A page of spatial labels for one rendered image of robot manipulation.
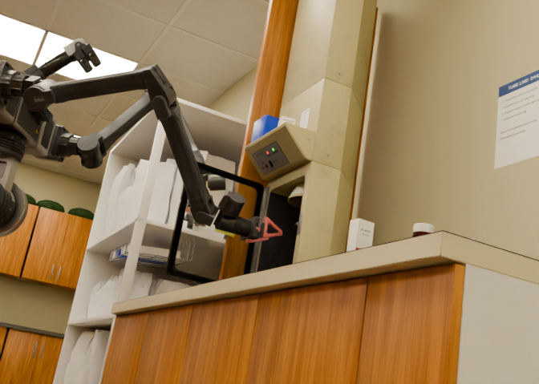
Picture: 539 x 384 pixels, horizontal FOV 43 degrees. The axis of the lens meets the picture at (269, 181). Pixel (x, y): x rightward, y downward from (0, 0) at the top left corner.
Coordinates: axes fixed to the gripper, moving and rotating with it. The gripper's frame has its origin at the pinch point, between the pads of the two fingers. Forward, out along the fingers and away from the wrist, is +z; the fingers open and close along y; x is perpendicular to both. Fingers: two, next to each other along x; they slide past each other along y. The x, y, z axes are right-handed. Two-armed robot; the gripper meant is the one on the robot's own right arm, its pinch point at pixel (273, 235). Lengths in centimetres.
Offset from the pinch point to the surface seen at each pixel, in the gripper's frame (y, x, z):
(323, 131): -13.9, -34.3, 6.0
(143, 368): 32, 47, -25
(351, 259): -94, 25, -26
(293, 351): -71, 41, -24
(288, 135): -12.5, -29.9, -5.7
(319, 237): -13.8, 0.7, 9.7
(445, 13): -19, -94, 47
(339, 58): -14, -62, 8
